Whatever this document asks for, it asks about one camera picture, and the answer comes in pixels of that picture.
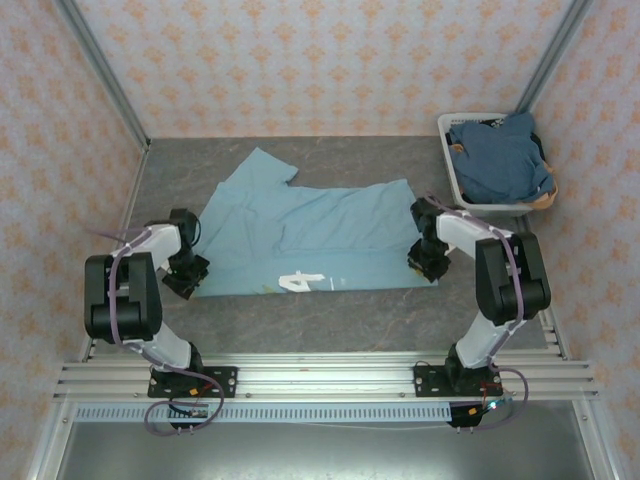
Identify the light blue t-shirt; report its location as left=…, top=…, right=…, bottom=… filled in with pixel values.
left=192, top=146, right=441, bottom=300

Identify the white plastic laundry basket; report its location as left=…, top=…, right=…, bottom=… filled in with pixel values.
left=437, top=112, right=557, bottom=219

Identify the dark blue t-shirt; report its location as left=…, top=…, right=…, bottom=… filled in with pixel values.
left=448, top=112, right=559, bottom=205

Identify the orange garment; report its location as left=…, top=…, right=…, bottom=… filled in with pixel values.
left=527, top=164, right=559, bottom=211

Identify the small circuit board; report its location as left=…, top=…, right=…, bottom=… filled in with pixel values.
left=169, top=405, right=210, bottom=420
left=480, top=394, right=516, bottom=414

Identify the grey metal panel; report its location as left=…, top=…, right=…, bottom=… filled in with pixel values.
left=54, top=419, right=601, bottom=480

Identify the aluminium corner post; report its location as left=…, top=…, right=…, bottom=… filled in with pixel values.
left=514, top=0, right=594, bottom=114
left=52, top=0, right=151, bottom=151

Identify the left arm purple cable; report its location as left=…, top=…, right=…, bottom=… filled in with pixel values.
left=84, top=227, right=227, bottom=436

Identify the long aluminium base rail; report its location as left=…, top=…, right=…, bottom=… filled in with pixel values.
left=52, top=352, right=601, bottom=404

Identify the white slotted cable duct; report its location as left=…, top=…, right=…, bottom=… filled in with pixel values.
left=74, top=403, right=454, bottom=424

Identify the aluminium frame leg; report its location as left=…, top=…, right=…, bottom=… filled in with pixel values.
left=27, top=399, right=76, bottom=480
left=569, top=399, right=621, bottom=480

